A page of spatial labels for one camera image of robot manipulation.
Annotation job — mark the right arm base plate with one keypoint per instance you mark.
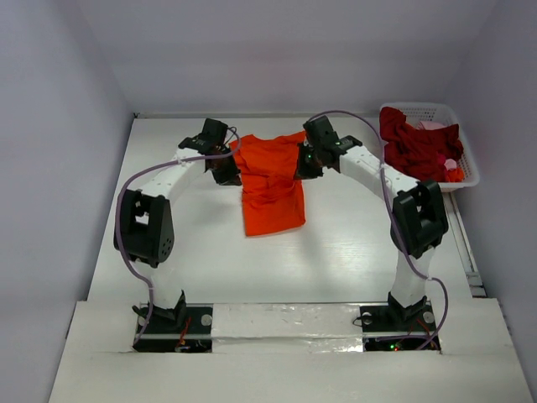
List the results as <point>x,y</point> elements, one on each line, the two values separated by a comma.
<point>398,336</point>

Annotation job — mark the orange t shirt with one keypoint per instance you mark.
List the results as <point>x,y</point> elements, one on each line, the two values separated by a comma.
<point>273,200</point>

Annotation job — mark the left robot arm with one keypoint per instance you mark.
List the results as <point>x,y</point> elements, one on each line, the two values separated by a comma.
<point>144,232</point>

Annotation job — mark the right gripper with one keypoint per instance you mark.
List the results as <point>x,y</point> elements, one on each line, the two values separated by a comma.
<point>306,166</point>

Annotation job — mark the dark red t shirt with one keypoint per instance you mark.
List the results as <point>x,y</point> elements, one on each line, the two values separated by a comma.
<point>404,147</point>

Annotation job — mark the white plastic basket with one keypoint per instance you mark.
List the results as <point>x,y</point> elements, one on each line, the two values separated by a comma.
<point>441,113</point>

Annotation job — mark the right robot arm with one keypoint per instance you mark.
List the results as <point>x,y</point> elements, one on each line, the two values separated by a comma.
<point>416,211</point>

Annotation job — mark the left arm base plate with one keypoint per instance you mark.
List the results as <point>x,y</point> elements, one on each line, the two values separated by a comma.
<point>192,335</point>

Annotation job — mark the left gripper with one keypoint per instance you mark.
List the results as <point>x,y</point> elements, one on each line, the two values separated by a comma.
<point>231,178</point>

